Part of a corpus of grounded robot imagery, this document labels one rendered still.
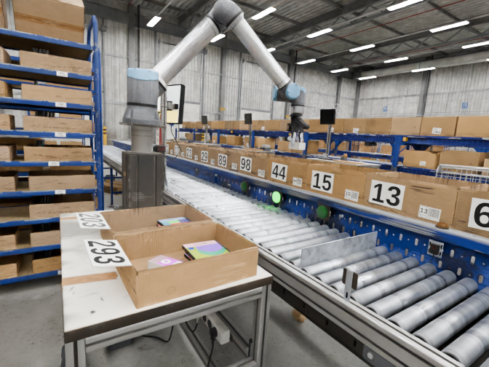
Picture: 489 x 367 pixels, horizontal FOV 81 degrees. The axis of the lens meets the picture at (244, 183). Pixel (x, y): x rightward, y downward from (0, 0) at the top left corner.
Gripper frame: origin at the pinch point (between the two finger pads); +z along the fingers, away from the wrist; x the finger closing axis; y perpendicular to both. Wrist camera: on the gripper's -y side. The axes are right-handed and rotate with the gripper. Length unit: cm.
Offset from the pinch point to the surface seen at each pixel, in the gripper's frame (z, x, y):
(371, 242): 39, 20, -73
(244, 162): 17, 8, 49
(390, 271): 42, 36, -91
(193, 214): 33, 83, -23
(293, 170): 16.2, 8.3, -7.7
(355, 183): 17, 9, -53
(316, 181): 20.1, 8.6, -27.4
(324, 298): 43, 69, -89
